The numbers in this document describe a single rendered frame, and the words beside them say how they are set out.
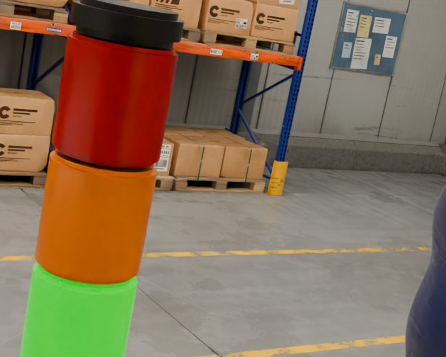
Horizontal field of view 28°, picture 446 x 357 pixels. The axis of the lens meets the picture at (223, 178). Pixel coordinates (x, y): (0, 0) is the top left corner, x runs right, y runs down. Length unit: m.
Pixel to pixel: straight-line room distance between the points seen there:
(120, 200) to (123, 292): 0.05
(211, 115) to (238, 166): 1.38
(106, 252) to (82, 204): 0.02
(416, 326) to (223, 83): 9.96
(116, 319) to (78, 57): 0.12
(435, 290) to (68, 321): 0.93
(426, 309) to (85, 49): 0.97
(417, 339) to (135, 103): 0.98
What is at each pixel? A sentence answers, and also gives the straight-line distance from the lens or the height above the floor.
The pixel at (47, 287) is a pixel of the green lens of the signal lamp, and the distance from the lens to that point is 0.41.
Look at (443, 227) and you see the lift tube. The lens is 1.28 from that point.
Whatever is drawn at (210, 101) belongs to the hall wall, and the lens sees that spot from 11.15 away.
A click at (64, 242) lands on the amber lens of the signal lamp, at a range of 0.40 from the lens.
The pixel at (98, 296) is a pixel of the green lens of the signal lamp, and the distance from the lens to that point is 0.41.
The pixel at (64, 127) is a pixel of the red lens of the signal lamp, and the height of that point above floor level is 2.28.
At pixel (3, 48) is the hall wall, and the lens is 9.85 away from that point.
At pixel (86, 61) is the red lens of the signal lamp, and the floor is 2.31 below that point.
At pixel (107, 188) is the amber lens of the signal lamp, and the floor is 2.26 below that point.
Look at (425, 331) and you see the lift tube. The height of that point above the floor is 1.93.
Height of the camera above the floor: 2.36
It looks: 13 degrees down
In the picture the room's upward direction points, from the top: 11 degrees clockwise
